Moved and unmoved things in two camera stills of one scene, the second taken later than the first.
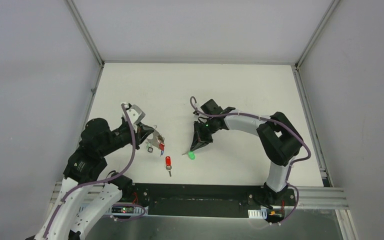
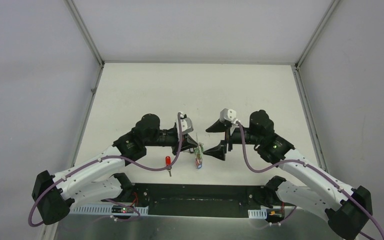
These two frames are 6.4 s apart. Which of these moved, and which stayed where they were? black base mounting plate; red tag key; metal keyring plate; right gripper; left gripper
Moved: metal keyring plate; left gripper; right gripper
Stayed: black base mounting plate; red tag key
